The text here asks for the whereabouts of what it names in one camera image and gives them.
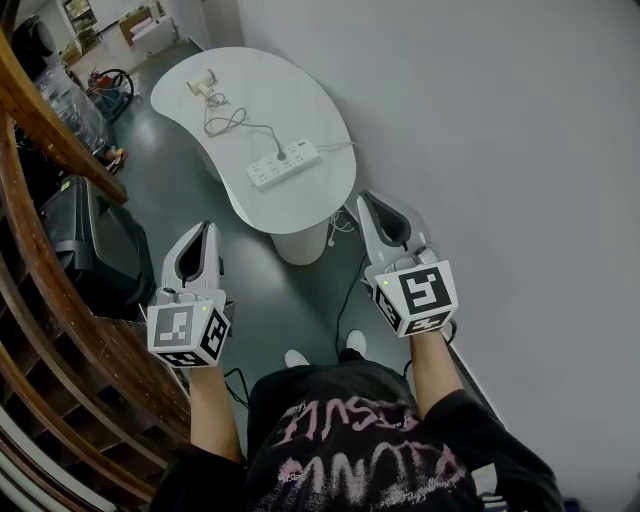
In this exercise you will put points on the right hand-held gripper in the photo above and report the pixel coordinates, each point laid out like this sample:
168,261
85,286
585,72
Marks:
425,292

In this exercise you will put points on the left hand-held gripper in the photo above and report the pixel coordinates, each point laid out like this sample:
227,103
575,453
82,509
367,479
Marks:
172,325

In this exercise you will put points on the white power strip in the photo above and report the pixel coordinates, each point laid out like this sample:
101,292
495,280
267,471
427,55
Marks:
302,159

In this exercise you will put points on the person's right forearm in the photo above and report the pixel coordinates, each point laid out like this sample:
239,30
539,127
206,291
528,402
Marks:
435,375

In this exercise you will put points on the person's left forearm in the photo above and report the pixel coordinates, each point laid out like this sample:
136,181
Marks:
212,415

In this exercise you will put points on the cream hair dryer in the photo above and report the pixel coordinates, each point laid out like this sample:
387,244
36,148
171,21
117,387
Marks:
200,82

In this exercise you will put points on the black and grey machine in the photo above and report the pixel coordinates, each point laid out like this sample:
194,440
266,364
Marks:
95,245

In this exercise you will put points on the person's white right shoe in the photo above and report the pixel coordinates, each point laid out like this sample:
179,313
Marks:
356,341

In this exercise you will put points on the person's white shoe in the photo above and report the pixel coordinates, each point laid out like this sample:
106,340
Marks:
356,341
296,358

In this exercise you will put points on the person's white left shoe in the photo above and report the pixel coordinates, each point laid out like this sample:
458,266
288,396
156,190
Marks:
296,358

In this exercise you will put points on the red and black tool pile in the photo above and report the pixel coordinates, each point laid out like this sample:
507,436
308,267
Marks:
110,92

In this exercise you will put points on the plastic-wrapped pallet load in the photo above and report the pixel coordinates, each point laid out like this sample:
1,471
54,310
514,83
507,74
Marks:
70,105

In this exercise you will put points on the white block furniture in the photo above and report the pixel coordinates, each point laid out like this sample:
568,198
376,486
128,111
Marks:
162,37

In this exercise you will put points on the person's black printed shirt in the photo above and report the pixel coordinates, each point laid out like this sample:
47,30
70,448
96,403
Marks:
360,450

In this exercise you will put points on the black round-front appliance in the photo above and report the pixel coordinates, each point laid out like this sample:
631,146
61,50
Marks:
31,46

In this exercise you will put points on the white ribbed table pedestal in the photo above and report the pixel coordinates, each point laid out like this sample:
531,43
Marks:
300,247

